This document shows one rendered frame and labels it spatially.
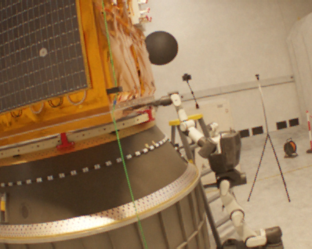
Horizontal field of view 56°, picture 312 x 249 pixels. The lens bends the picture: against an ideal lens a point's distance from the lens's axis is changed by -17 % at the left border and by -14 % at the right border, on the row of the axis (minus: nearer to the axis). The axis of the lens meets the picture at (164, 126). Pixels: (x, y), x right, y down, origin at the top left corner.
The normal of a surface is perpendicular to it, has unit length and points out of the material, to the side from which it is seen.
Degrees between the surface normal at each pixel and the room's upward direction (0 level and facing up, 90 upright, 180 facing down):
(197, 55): 90
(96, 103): 97
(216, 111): 90
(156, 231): 90
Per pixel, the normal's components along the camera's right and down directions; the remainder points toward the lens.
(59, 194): 0.11, -0.41
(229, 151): -0.48, 0.19
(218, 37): -0.07, 0.11
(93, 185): 0.31, -0.46
